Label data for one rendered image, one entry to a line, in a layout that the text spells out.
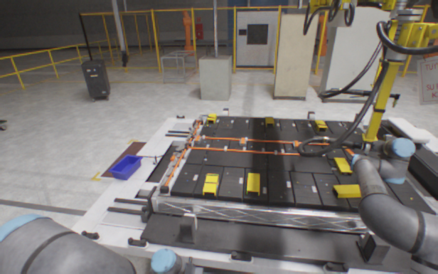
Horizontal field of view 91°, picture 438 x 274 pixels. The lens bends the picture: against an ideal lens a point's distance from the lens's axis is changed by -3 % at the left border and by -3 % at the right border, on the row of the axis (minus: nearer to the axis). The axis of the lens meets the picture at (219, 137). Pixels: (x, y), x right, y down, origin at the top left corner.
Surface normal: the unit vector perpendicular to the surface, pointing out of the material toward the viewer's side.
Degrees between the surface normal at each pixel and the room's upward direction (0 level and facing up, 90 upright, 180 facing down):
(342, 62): 90
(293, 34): 90
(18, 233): 3
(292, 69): 90
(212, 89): 90
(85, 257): 38
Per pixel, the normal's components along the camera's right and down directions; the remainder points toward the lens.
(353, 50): -0.15, 0.47
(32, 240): -0.06, -0.84
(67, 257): 0.44, -0.69
